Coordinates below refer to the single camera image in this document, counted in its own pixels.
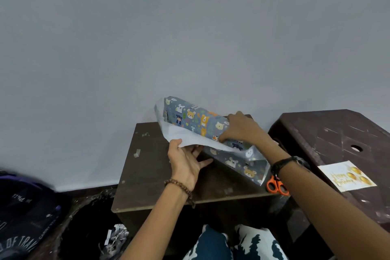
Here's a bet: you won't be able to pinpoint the black thread bracelet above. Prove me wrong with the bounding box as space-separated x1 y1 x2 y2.
270 156 311 178

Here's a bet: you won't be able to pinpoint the brown beaded bracelet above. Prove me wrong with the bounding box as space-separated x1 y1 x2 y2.
164 178 195 208

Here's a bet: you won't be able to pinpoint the person's right forearm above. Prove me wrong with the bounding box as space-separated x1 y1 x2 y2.
274 159 390 260

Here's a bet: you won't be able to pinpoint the happy birthday card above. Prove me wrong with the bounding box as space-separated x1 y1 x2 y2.
317 160 377 193

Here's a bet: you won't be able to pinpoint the brown plastic stool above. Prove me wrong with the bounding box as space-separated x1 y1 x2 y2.
268 109 390 233

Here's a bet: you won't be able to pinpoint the black lined trash bin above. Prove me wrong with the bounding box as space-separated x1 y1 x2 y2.
56 189 132 260

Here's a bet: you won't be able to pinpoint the small dark wooden table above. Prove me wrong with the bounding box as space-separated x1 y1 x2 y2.
111 114 284 227

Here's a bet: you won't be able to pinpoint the black purple backpack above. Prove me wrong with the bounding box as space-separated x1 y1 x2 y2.
0 171 63 260

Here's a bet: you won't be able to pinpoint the orange handled scissors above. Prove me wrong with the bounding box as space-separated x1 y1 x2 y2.
266 174 290 196

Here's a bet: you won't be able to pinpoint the person's left hand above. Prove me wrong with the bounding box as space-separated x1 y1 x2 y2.
167 139 214 193

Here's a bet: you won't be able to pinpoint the person's left forearm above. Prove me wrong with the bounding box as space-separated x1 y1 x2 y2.
120 189 193 260

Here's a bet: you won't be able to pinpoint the person's right hand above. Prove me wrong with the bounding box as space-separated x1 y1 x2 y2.
218 111 289 165

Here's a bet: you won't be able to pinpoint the crumpled paper scraps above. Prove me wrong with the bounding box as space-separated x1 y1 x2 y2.
99 223 130 257

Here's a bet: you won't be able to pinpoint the teal white patterned trousers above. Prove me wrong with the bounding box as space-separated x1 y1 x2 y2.
182 224 288 260

